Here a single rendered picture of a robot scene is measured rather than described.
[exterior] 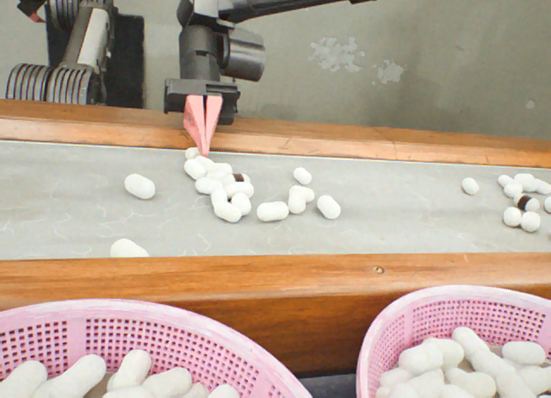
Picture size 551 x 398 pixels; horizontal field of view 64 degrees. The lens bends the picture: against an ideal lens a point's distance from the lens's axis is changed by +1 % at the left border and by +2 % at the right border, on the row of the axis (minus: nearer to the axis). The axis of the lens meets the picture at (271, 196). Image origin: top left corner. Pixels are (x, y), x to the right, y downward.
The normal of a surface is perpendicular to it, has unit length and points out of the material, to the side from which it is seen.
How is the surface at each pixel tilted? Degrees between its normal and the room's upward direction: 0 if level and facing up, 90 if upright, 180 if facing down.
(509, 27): 90
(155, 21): 90
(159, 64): 90
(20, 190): 0
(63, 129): 45
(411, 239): 0
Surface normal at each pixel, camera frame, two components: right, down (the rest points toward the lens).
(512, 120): -0.94, 0.02
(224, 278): 0.15, -0.89
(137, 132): 0.27, -0.31
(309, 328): 0.24, 0.45
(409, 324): 0.60, 0.13
